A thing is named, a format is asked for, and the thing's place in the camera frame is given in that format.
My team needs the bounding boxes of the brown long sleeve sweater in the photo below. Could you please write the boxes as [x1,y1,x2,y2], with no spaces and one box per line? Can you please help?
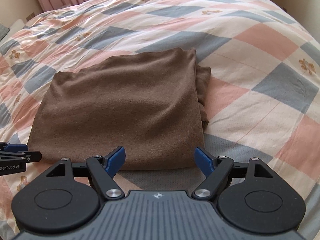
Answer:
[28,48,211,171]

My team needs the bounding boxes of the checkered pink grey quilt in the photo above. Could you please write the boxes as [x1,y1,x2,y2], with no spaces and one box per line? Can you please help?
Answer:
[1,0,319,239]

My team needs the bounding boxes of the grey plaid pillow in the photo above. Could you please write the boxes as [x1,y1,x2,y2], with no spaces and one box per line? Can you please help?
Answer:
[0,24,10,41]

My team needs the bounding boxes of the cream padded headboard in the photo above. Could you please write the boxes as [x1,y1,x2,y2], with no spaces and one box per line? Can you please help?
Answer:
[9,19,25,34]

